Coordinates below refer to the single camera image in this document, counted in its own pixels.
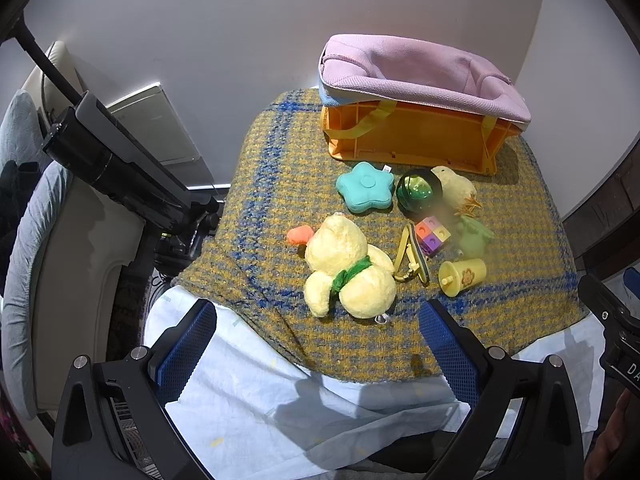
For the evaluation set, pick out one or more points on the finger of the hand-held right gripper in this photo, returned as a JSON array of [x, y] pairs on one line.
[[600, 305]]

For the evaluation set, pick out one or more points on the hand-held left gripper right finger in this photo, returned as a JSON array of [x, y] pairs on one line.
[[450, 355]]

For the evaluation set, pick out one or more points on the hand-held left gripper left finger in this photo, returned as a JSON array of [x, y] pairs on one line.
[[185, 350]]

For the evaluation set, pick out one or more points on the four-colour cube block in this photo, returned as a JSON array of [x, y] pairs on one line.
[[432, 237]]

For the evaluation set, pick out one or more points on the green shiny ball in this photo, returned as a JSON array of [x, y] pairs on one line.
[[417, 192]]

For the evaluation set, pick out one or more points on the person's right hand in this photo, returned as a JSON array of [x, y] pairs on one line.
[[612, 435]]

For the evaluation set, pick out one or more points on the blue object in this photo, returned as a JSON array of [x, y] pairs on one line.
[[632, 285]]

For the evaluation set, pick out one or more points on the yellow toy cup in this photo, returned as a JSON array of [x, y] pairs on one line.
[[465, 275]]

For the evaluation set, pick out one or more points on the yellow toy sandal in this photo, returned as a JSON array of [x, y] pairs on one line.
[[406, 246]]

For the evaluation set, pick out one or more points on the small green plush toy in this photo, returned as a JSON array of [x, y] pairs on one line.
[[475, 240]]

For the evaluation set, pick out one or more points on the cream armchair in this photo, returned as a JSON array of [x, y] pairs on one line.
[[70, 300]]

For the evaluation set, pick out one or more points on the yellow duck plush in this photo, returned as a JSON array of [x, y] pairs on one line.
[[345, 265]]

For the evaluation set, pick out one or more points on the yellow hair claw clip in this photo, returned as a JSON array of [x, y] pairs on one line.
[[470, 206]]

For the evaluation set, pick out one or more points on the yellow chick plush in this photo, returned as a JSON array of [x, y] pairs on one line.
[[457, 187]]

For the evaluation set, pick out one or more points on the yellow blue plaid blanket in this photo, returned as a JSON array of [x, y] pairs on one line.
[[280, 200]]

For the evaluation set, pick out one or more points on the teal star plush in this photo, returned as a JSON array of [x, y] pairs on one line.
[[362, 185]]

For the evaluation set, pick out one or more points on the grey cushion cover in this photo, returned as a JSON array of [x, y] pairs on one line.
[[27, 240]]

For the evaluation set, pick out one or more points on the black tripod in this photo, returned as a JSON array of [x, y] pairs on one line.
[[115, 160]]

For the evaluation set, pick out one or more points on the orange basket with pink liner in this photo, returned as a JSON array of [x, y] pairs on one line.
[[425, 70]]

